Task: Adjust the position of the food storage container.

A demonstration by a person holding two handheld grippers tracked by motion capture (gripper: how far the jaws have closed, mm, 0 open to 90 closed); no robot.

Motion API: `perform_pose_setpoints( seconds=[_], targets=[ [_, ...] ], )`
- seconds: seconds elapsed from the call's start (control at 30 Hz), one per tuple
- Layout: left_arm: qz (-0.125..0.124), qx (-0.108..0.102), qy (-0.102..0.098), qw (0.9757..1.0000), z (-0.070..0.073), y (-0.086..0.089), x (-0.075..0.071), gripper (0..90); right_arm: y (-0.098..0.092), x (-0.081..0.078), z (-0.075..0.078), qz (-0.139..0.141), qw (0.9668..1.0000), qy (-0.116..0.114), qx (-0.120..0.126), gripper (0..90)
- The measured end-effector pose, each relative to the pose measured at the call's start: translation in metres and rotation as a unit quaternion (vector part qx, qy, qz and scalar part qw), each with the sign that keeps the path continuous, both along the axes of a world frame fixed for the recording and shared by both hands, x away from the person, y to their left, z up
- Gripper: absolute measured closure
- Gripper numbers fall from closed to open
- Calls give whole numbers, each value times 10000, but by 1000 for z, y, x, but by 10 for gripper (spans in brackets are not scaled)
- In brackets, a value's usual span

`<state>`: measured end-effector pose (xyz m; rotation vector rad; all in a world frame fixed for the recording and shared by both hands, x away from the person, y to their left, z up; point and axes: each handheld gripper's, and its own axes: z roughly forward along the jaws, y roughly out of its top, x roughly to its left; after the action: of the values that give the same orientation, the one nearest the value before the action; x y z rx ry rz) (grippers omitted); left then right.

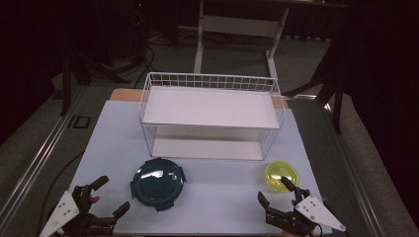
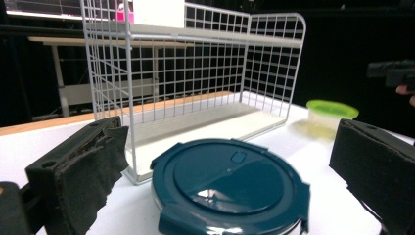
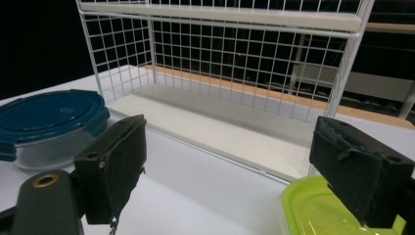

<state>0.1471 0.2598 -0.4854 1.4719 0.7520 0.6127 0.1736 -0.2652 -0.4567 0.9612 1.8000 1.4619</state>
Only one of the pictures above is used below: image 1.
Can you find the aluminium rail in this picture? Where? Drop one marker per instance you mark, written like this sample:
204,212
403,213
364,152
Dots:
355,171
36,154

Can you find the person's left hand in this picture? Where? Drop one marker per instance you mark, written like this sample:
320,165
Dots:
95,199

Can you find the dark teal round lidded container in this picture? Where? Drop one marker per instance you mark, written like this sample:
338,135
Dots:
158,184

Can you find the dark equipment tower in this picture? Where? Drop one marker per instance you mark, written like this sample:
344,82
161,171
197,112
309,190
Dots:
139,29

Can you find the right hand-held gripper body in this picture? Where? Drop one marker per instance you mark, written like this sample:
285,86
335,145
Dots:
318,212

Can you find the black rectangular floor bracket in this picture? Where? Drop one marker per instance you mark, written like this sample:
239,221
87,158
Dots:
79,121

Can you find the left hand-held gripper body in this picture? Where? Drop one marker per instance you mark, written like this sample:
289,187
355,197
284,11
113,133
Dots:
61,210

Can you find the person's right hand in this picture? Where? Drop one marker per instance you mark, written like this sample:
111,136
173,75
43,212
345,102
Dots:
291,234

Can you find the yellow-green lidded container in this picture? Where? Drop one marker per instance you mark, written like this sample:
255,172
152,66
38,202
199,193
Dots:
275,173

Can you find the white metal table frame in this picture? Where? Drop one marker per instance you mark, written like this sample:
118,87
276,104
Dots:
238,25

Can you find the black tripod stand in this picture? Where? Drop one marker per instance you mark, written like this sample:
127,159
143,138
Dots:
336,95
67,85

